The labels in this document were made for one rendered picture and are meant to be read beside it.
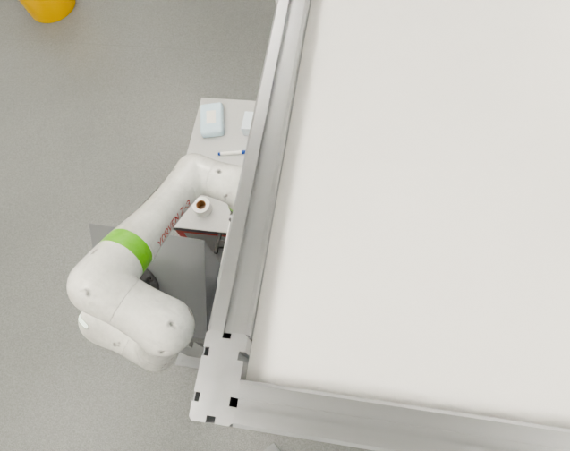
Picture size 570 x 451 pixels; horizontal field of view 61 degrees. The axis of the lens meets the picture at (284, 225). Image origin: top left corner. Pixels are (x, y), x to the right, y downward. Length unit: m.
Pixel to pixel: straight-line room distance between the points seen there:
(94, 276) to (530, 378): 0.80
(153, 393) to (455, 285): 2.21
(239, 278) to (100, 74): 3.19
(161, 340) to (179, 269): 0.53
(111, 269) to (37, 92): 2.77
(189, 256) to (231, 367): 1.05
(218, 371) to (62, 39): 3.62
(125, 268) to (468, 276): 0.74
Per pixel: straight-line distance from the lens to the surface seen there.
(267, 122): 0.56
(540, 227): 0.55
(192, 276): 1.53
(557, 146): 0.60
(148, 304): 1.03
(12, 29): 4.25
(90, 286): 1.04
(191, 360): 2.55
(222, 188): 1.27
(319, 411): 0.45
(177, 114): 3.19
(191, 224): 1.91
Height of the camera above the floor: 2.44
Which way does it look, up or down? 66 degrees down
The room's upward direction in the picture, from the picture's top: 14 degrees counter-clockwise
